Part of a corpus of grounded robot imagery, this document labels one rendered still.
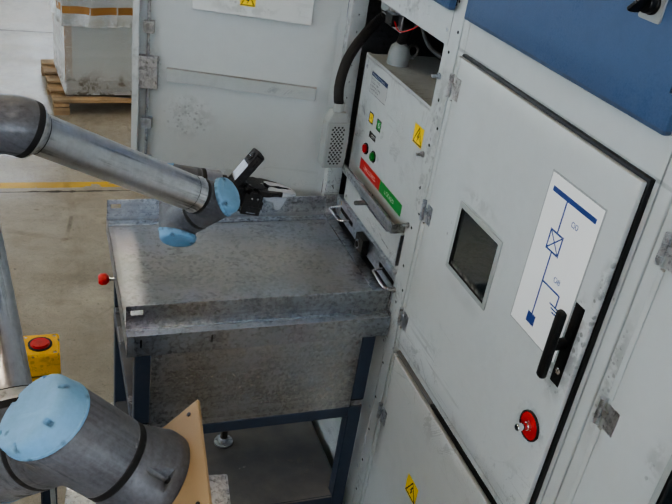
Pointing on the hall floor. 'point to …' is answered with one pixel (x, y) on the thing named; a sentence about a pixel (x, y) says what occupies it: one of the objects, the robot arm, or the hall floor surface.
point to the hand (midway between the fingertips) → (291, 191)
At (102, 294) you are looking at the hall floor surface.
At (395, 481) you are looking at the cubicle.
